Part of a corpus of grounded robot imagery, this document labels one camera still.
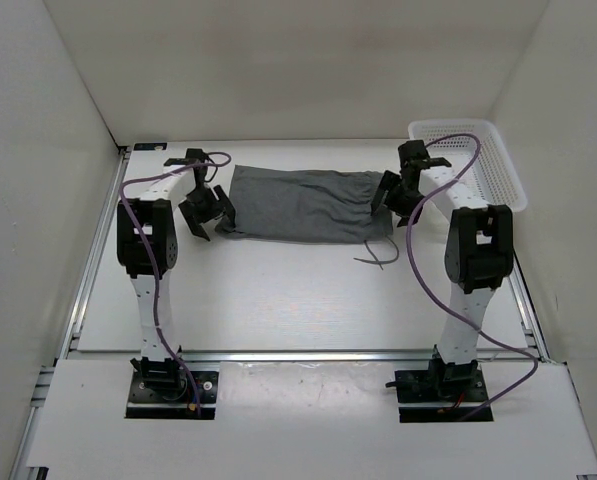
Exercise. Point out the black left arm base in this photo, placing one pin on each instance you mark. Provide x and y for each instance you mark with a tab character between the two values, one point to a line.
153	398

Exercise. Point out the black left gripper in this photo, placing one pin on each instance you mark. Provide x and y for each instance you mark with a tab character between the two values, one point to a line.
218	207

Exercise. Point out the aluminium table edge rail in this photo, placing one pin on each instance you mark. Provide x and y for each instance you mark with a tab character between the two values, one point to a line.
315	356

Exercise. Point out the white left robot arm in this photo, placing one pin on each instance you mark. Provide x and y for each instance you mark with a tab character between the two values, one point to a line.
147	244

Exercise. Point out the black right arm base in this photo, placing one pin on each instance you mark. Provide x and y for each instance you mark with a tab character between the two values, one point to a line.
421	399

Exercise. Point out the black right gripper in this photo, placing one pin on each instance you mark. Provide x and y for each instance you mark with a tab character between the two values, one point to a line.
389	182

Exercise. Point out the grey drawstring shorts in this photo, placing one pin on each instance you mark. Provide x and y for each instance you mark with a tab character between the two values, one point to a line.
306	206

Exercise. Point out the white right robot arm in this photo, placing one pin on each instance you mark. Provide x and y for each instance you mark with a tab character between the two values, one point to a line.
479	247

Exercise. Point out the white perforated plastic basket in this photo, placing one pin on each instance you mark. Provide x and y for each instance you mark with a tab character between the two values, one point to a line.
493	175

